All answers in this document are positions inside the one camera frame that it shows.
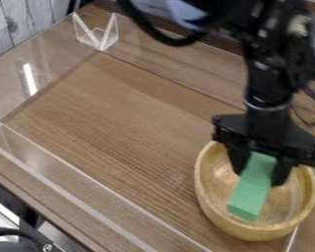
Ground clear acrylic tray walls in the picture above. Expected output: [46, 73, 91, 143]
[0, 20, 315, 252]

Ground black cable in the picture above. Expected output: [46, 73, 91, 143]
[116, 0, 210, 47]

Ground wooden bowl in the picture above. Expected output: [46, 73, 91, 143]
[195, 141, 315, 241]

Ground clear acrylic corner bracket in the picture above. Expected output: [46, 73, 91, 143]
[72, 13, 119, 51]

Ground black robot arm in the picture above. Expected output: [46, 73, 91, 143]
[182, 0, 315, 186]

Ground green rectangular block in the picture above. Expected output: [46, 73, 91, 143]
[227, 152, 276, 221]

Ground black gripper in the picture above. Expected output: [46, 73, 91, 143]
[213, 107, 315, 187]

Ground black metal table bracket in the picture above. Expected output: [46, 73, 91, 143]
[19, 218, 63, 252]

